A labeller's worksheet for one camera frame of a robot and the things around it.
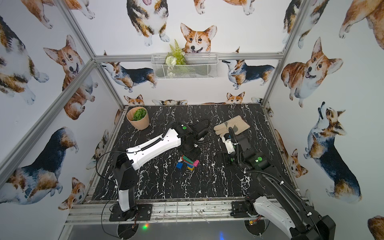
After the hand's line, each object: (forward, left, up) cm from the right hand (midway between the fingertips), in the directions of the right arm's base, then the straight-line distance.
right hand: (220, 155), depth 75 cm
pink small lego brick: (-2, +13, -5) cm, 14 cm away
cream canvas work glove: (+33, -16, -18) cm, 41 cm away
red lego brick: (0, +19, -6) cm, 19 cm away
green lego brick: (0, +18, -2) cm, 18 cm away
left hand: (+1, +13, -2) cm, 14 cm away
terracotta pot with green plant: (+31, +53, -5) cm, 61 cm away
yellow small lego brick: (-1, +16, -16) cm, 23 cm away
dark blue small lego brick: (+1, +23, -15) cm, 27 cm away
